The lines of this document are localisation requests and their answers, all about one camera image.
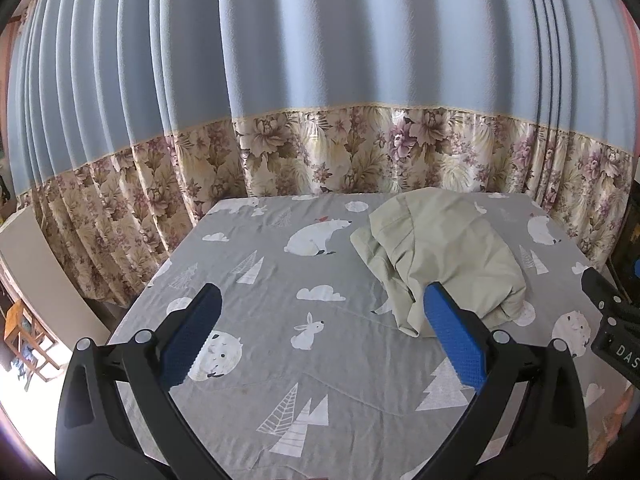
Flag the wooden chair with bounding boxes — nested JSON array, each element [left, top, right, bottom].
[[2, 299, 60, 388]]

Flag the blue curtain with floral hem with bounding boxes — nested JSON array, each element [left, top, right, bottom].
[[0, 0, 640, 308]]

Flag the bed with grey animal-print sheet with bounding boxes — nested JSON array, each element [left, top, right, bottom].
[[105, 192, 636, 480]]

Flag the peach patterned cloth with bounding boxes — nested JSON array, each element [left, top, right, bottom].
[[590, 385, 637, 463]]

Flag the dark cabinet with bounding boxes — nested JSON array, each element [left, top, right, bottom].
[[612, 180, 640, 303]]

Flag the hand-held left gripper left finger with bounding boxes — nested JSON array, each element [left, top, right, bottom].
[[55, 282, 231, 480]]

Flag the light green zip jacket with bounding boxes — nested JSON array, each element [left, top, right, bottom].
[[350, 187, 530, 339]]

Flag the white board panel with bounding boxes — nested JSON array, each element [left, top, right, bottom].
[[0, 210, 112, 348]]

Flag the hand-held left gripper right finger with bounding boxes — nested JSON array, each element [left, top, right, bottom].
[[415, 282, 589, 480]]

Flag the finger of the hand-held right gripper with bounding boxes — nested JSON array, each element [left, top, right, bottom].
[[581, 266, 640, 319]]

